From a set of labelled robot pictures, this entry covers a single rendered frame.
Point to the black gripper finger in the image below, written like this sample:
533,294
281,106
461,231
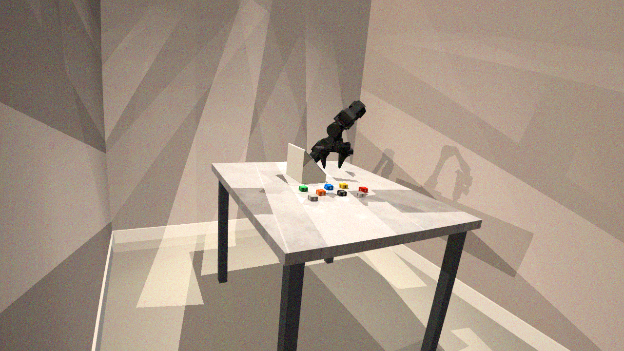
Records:
323,159
341,159

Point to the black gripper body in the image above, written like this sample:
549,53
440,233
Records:
323,150

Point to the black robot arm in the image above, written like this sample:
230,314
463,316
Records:
346,118

